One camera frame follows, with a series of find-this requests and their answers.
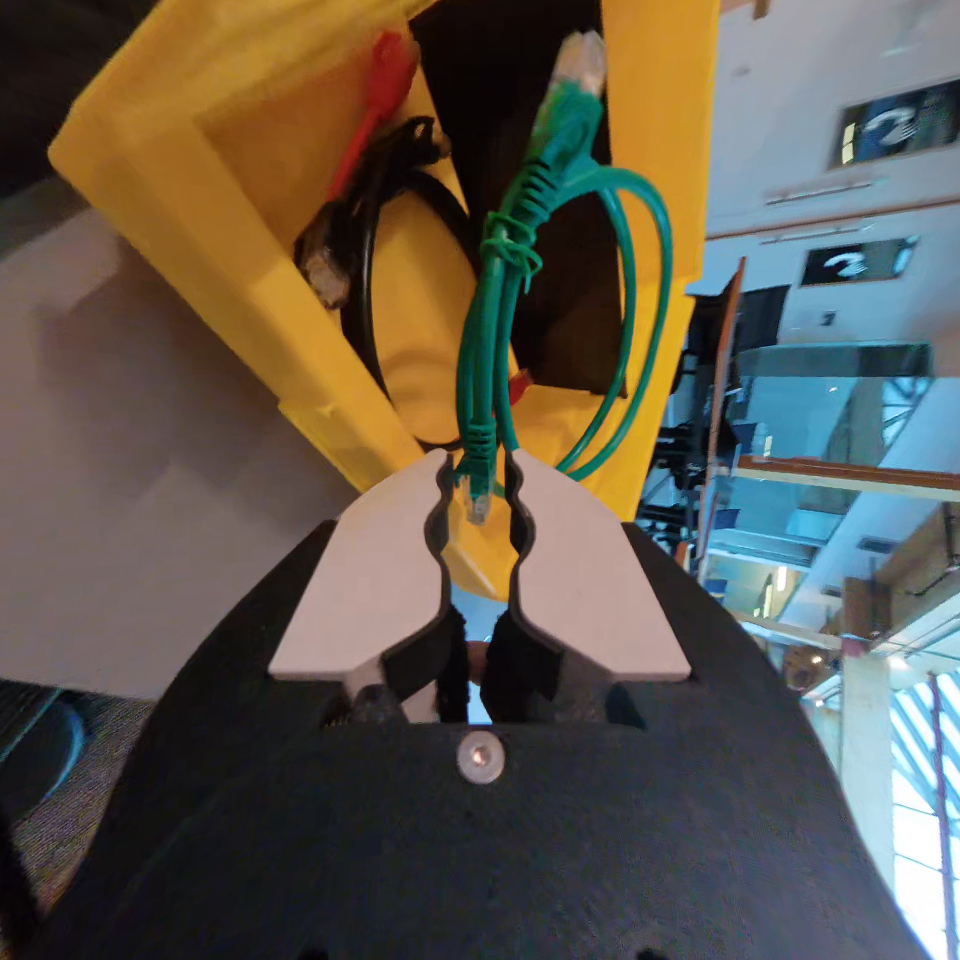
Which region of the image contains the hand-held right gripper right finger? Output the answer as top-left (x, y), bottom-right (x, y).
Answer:
top-left (504, 448), bottom-right (693, 702)

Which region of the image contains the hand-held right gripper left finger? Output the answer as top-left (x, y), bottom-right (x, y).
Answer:
top-left (268, 448), bottom-right (456, 706)

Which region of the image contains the green network cable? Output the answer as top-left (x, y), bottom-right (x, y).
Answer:
top-left (452, 28), bottom-right (675, 526)

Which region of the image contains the black network cable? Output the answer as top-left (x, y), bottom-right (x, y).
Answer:
top-left (292, 114), bottom-right (483, 445)

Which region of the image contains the yellow plastic bin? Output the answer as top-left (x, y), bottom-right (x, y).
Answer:
top-left (46, 0), bottom-right (723, 601)

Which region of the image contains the wood-edged office desk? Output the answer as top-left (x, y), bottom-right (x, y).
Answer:
top-left (690, 257), bottom-right (753, 582)

